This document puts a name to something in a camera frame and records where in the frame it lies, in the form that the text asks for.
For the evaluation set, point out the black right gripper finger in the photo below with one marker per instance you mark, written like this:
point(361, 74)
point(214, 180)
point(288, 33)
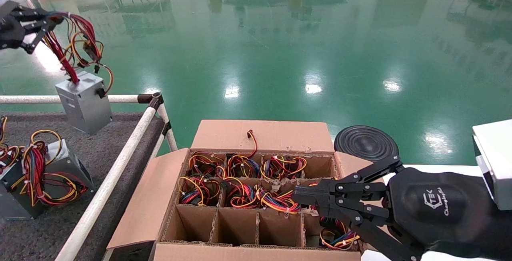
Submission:
point(360, 187)
point(360, 209)

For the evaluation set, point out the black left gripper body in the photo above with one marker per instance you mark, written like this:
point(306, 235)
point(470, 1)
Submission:
point(10, 29)

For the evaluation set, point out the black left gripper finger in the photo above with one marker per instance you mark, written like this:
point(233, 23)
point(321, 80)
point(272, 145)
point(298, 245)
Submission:
point(40, 15)
point(38, 35)

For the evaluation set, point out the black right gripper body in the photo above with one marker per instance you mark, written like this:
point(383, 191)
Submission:
point(436, 209)

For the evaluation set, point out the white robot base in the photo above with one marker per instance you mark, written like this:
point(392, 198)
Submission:
point(440, 169)

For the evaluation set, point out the brown cardboard divider box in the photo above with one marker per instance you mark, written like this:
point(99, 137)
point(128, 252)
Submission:
point(280, 137)

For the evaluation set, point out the black round stool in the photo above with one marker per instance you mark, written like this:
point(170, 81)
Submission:
point(364, 141)

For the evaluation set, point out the black pipe corner joint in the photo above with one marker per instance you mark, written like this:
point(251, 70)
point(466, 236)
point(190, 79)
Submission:
point(154, 100)

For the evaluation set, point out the white pipe table leg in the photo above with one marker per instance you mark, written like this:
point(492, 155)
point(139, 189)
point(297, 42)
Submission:
point(172, 143)

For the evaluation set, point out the white pipe rail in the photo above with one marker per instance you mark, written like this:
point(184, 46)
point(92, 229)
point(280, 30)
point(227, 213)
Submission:
point(24, 99)
point(104, 189)
point(158, 147)

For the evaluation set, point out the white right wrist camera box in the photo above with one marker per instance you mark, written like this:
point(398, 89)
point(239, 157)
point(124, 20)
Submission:
point(496, 153)

